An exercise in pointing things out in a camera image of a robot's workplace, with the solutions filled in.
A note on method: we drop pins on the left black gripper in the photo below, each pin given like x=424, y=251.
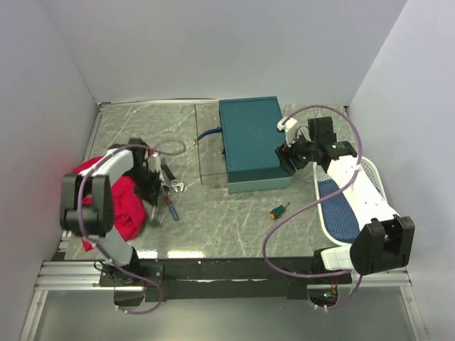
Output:
x=150, y=192

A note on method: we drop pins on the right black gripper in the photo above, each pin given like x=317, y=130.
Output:
x=284, y=153

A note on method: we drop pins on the black handled claw hammer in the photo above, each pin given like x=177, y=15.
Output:
x=153, y=219

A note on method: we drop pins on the blue red screwdriver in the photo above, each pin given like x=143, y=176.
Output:
x=170, y=205

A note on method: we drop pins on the teal tool box with drawer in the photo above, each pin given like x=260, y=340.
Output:
x=242, y=156

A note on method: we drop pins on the blue handled pliers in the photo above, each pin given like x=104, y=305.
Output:
x=216, y=130

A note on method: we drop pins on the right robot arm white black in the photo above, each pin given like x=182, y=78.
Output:
x=384, y=241

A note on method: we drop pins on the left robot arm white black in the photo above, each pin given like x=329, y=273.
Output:
x=87, y=203

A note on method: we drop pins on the silver combination wrench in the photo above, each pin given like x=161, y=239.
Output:
x=164, y=185

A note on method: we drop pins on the red cloth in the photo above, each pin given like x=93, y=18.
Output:
x=129, y=212

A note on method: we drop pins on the green orange stubby screwdriver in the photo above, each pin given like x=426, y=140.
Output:
x=277, y=212

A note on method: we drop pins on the white plastic basket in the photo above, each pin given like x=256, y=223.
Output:
x=367, y=185

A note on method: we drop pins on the blue checkered cloth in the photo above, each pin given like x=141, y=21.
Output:
x=338, y=220

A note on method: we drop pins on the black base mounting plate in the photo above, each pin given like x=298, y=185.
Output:
x=236, y=278

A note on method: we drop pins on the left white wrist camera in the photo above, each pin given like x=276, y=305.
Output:
x=154, y=164

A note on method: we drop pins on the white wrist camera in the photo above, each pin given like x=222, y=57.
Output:
x=288, y=126
x=154, y=164

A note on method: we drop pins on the black handled adjustable wrench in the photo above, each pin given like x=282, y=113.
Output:
x=176, y=185

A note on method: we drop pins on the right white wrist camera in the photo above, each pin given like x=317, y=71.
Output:
x=288, y=126

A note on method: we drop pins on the aluminium frame rail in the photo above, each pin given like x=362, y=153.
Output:
x=81, y=276

